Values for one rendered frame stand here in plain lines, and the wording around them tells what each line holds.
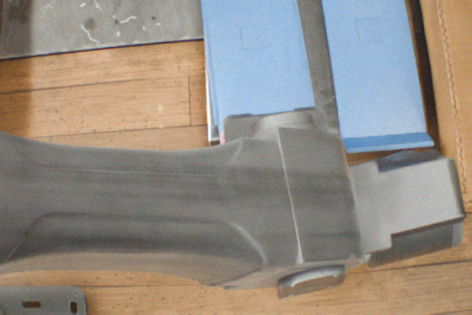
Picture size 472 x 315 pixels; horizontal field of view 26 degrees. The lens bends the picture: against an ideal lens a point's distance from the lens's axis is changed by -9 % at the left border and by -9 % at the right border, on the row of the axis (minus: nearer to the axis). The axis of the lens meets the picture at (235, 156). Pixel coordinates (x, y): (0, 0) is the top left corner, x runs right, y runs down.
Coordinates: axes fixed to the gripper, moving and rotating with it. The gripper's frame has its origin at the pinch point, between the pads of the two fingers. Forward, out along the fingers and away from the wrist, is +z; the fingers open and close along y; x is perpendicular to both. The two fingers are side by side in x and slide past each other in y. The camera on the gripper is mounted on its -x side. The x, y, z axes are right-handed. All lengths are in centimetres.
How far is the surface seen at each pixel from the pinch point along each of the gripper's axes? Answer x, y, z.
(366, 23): -9.2, 8.4, 6.2
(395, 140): -9.6, 0.3, -0.2
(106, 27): 11.5, 9.8, 10.0
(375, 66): -9.3, 5.2, 4.4
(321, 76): -4.8, 4.6, 4.6
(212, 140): 3.8, 1.1, 2.7
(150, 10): 7.7, 10.6, 10.4
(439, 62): -14.3, 5.5, 2.2
